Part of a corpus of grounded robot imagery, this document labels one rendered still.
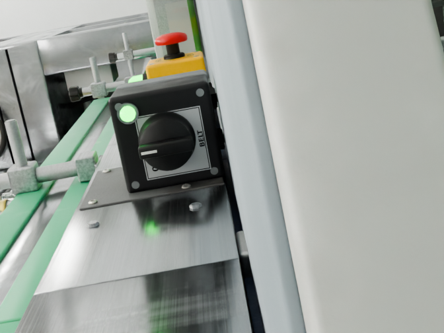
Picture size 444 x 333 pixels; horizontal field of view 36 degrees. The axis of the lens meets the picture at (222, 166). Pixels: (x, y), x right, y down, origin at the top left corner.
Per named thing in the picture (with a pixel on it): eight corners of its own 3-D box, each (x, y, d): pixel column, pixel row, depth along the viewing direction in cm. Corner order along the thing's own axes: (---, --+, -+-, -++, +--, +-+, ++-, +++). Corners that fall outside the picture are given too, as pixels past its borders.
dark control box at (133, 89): (225, 153, 63) (135, 169, 63) (210, 67, 61) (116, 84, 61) (230, 178, 55) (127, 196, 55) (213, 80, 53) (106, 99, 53)
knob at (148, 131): (200, 161, 55) (201, 172, 52) (145, 171, 55) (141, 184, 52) (189, 106, 54) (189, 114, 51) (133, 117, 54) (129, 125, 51)
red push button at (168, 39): (159, 62, 87) (154, 35, 86) (191, 56, 87) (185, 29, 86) (158, 65, 83) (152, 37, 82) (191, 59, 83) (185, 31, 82)
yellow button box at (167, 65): (215, 102, 90) (158, 113, 90) (204, 45, 88) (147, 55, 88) (217, 112, 83) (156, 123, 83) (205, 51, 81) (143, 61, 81)
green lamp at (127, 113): (137, 119, 54) (121, 122, 54) (133, 104, 53) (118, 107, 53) (136, 121, 53) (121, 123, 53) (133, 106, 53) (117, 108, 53)
